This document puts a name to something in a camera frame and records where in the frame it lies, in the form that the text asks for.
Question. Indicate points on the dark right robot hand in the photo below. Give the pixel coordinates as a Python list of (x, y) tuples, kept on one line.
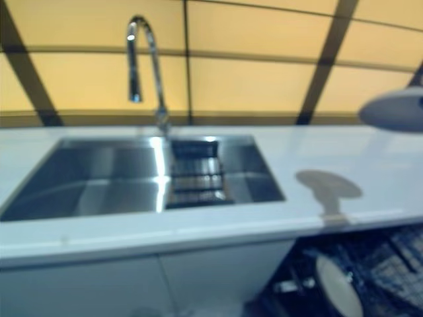
[(417, 84)]

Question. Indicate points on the beige round ceramic plate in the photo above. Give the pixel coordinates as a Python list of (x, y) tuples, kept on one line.
[(393, 112), (337, 290)]

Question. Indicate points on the open dishwasher rack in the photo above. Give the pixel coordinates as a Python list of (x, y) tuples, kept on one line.
[(271, 303)]

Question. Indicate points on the chrome gooseneck kitchen faucet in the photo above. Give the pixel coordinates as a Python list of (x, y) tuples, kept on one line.
[(155, 66)]

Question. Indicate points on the white glossy base cabinet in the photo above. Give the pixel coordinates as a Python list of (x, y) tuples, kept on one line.
[(132, 280)]

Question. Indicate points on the stainless steel double sink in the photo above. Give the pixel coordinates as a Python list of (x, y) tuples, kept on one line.
[(82, 178)]

